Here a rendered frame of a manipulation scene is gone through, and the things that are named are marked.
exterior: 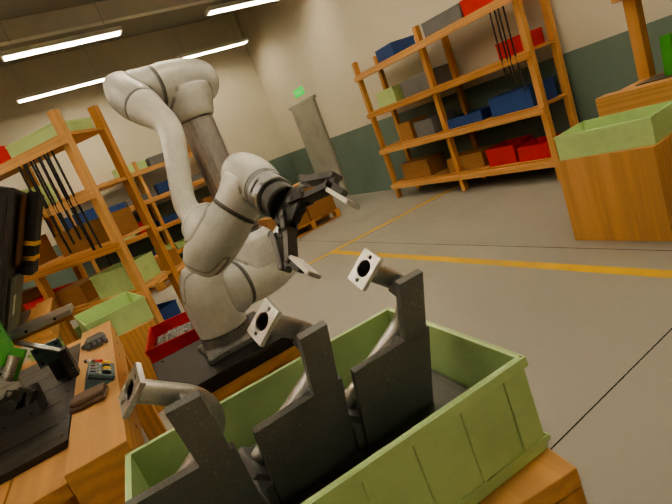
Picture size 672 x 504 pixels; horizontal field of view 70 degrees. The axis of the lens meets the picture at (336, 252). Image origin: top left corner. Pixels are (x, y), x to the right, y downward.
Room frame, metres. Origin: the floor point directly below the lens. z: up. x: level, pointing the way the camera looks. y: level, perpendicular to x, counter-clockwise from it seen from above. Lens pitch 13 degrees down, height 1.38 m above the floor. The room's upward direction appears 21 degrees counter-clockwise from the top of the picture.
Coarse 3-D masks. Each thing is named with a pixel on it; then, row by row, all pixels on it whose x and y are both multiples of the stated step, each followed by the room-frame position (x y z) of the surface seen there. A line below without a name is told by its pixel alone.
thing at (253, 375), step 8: (288, 352) 1.31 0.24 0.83; (296, 352) 1.31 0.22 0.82; (272, 360) 1.28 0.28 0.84; (280, 360) 1.29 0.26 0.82; (288, 360) 1.30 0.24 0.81; (256, 368) 1.26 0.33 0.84; (264, 368) 1.27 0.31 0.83; (272, 368) 1.28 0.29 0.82; (240, 376) 1.25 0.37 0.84; (248, 376) 1.25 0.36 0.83; (256, 376) 1.26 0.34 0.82; (232, 384) 1.23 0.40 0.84; (240, 384) 1.24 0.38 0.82; (216, 392) 1.22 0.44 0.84; (224, 392) 1.22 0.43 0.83; (232, 392) 1.23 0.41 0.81
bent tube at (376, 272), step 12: (372, 252) 0.68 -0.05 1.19; (360, 264) 0.69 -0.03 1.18; (372, 264) 0.67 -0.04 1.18; (348, 276) 0.69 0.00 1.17; (360, 276) 0.68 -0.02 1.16; (372, 276) 0.66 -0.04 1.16; (384, 276) 0.68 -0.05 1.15; (360, 288) 0.67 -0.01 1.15; (396, 300) 0.74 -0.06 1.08; (396, 312) 0.75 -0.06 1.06; (396, 324) 0.74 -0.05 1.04; (384, 336) 0.75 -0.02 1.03; (348, 396) 0.73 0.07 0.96
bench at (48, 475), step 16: (128, 368) 2.29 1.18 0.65; (144, 416) 2.27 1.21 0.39; (160, 432) 2.29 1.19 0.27; (48, 464) 1.08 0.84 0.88; (64, 464) 1.05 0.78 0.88; (16, 480) 1.06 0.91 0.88; (32, 480) 1.03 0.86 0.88; (48, 480) 1.00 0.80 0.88; (64, 480) 0.97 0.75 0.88; (0, 496) 1.02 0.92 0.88; (16, 496) 0.99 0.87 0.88; (32, 496) 0.96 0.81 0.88; (48, 496) 0.94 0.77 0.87; (64, 496) 0.95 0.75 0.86
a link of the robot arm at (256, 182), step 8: (256, 176) 0.98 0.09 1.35; (264, 176) 0.97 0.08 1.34; (272, 176) 0.96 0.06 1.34; (280, 176) 0.97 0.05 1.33; (248, 184) 0.98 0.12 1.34; (256, 184) 0.97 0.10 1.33; (264, 184) 0.95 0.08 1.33; (248, 192) 0.98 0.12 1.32; (256, 192) 0.95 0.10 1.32; (248, 200) 0.99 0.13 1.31; (256, 200) 0.95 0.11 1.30; (256, 208) 0.96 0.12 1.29
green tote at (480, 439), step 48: (336, 336) 0.99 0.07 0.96; (432, 336) 0.87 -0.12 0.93; (288, 384) 0.93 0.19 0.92; (480, 384) 0.63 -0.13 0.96; (528, 384) 0.66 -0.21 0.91; (240, 432) 0.89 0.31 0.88; (432, 432) 0.59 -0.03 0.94; (480, 432) 0.62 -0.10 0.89; (528, 432) 0.64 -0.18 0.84; (144, 480) 0.81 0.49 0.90; (336, 480) 0.54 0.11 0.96; (384, 480) 0.56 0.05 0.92; (432, 480) 0.58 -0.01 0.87; (480, 480) 0.61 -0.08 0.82
